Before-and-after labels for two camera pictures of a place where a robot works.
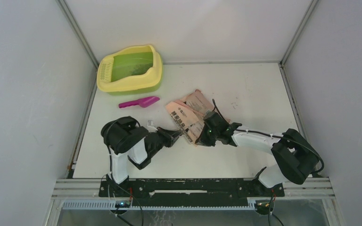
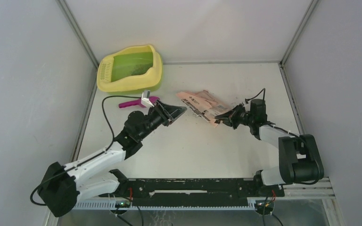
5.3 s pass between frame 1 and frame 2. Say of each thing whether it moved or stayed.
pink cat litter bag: moved
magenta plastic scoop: stayed
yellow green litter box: stayed
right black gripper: moved
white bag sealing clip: moved
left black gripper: moved
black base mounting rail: stayed
